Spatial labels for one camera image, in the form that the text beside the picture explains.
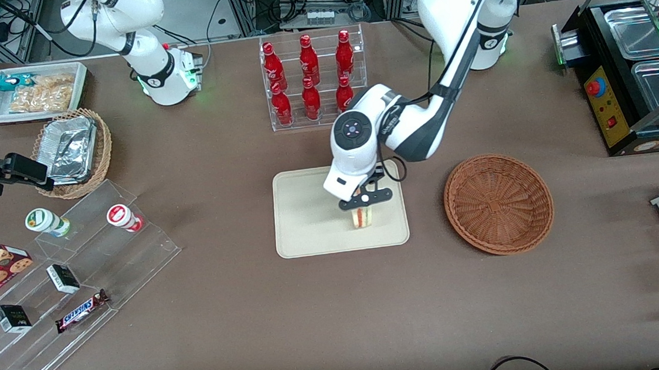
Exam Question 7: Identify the triangular sandwich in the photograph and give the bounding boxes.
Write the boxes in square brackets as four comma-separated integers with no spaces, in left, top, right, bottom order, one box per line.
[350,205,378,230]

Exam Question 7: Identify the beige rectangular tray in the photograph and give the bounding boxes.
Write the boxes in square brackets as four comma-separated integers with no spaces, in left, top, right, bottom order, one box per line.
[269,157,412,260]

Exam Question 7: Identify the light wicker basket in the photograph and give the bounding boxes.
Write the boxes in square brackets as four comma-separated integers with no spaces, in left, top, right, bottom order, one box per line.
[28,106,117,202]

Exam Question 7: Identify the brown wicker basket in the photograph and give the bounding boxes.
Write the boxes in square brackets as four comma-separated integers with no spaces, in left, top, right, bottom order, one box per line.
[440,149,558,260]

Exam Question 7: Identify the stacked aluminium foil trays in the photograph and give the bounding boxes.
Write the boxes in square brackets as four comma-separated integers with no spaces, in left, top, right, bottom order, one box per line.
[42,114,101,185]

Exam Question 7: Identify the green lidded yogurt cup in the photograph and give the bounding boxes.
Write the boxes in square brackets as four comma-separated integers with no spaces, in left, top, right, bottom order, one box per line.
[24,206,72,240]

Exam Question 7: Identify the clear bag of crackers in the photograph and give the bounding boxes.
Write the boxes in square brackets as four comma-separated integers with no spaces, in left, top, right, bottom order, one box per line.
[6,73,78,116]

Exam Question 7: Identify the red lidded yogurt cup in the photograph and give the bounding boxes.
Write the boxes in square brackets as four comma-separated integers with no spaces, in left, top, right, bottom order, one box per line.
[106,202,145,235]

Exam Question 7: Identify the teal snack packet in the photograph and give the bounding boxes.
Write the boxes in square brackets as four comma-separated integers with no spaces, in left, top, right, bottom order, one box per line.
[0,72,35,93]

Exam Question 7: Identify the clear acrylic bottle rack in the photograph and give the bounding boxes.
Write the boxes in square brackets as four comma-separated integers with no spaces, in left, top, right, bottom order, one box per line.
[257,23,371,133]

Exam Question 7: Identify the small black white box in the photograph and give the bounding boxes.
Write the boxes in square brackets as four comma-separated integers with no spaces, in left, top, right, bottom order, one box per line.
[0,303,33,335]
[46,262,81,296]

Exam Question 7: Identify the red soda bottle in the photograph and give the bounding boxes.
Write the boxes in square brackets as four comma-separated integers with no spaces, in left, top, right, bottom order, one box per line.
[301,76,323,122]
[334,75,356,114]
[261,40,288,92]
[333,29,356,81]
[270,81,294,127]
[298,34,321,87]

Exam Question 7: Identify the clear acrylic stepped stand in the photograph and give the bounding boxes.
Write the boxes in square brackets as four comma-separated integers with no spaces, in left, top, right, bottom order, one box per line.
[0,174,192,370]

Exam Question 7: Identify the Snickers chocolate bar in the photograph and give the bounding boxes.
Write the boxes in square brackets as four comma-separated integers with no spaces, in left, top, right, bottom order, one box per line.
[53,289,112,334]

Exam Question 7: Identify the white power strip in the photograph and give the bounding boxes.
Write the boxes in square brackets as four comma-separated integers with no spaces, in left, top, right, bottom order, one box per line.
[306,8,336,26]

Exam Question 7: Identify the black food warmer machine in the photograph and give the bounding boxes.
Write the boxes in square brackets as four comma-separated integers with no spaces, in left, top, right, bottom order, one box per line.
[549,0,659,161]

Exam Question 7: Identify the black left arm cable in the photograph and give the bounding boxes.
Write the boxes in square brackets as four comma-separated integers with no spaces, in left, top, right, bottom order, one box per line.
[371,0,524,184]

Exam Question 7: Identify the black floor cable loop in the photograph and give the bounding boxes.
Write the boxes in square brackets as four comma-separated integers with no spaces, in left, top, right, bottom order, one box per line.
[478,352,559,370]

